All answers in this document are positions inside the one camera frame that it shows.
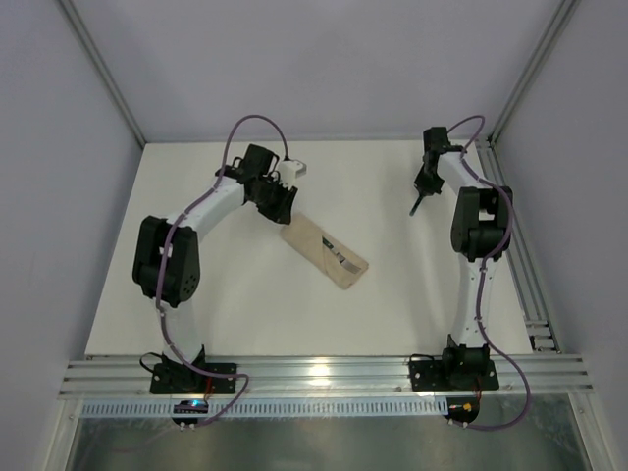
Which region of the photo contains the aluminium frame post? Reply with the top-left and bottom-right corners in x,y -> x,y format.
56,0 -> 147,149
488,0 -> 581,144

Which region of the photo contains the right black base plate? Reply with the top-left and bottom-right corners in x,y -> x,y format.
408,358 -> 499,392

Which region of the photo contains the knife with green handle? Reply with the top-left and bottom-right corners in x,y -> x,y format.
409,194 -> 424,217

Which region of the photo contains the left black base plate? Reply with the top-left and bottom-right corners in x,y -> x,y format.
149,362 -> 236,395

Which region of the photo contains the left aluminium frame post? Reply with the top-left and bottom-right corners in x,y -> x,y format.
56,0 -> 147,149

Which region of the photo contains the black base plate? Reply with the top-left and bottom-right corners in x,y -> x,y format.
149,362 -> 236,395
408,358 -> 499,392

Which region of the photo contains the left controller board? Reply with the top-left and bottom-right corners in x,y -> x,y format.
171,399 -> 209,430

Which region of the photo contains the right controller board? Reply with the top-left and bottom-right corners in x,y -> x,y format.
445,396 -> 480,428

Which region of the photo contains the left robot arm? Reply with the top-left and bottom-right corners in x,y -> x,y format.
131,144 -> 307,378

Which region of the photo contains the beige cloth napkin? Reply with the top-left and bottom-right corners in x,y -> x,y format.
280,213 -> 369,290

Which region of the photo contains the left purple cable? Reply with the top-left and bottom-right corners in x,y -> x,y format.
158,115 -> 250,427

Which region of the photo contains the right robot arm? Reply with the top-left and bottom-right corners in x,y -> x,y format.
409,127 -> 513,392

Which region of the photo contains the front aluminium rail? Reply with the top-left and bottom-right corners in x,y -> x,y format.
59,353 -> 594,397

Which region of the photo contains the controller board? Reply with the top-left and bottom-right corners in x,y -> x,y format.
171,399 -> 209,430
445,396 -> 480,428

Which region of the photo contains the right aluminium side rail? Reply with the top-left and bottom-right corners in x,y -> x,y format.
475,136 -> 562,354

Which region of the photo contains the slotted cable duct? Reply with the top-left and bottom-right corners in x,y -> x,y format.
80,395 -> 447,419

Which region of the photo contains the right aluminium frame post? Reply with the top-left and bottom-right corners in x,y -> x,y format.
488,0 -> 581,144

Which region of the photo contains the fork with green handle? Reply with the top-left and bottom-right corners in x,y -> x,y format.
322,236 -> 361,275

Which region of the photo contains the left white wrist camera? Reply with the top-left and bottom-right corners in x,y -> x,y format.
278,160 -> 307,188

